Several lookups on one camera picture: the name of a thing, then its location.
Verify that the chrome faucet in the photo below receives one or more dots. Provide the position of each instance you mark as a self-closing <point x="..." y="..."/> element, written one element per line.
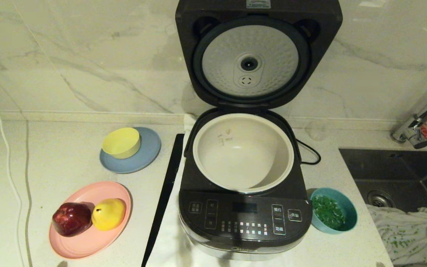
<point x="426" y="111"/>

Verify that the black rice cooker lid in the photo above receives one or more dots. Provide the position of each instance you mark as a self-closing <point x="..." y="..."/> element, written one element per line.
<point x="324" y="37"/>

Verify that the teal bowl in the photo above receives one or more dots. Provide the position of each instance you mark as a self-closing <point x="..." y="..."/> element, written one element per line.
<point x="350" y="217"/>

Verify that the green rice grains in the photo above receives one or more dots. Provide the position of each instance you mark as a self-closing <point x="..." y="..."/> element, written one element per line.
<point x="328" y="212"/>

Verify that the sink drain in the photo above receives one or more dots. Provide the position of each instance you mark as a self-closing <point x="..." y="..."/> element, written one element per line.
<point x="381" y="199"/>

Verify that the yellow bowl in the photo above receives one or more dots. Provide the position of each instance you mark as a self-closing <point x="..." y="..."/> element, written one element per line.
<point x="121" y="142"/>

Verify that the steel sink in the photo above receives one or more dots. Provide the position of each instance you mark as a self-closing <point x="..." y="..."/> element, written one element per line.
<point x="391" y="174"/>

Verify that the yellow pear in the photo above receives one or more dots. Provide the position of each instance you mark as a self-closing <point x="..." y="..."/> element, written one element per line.
<point x="109" y="214"/>

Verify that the black rice cooker body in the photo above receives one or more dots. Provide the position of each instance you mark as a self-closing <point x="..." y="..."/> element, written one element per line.
<point x="243" y="218"/>

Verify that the blue plate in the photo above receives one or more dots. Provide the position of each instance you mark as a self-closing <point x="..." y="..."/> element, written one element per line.
<point x="148" y="152"/>

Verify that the flat black strip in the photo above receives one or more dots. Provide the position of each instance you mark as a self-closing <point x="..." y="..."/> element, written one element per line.
<point x="165" y="193"/>

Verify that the white inner pot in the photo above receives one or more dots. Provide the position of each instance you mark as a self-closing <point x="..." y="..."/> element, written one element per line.
<point x="247" y="155"/>

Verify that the white cloth with green specks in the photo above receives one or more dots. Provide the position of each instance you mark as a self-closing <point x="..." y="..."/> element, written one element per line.
<point x="410" y="233"/>

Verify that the red apple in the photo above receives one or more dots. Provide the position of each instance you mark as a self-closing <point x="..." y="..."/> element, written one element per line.
<point x="72" y="219"/>

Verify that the pink plate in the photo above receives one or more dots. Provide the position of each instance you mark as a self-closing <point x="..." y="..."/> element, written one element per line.
<point x="87" y="244"/>

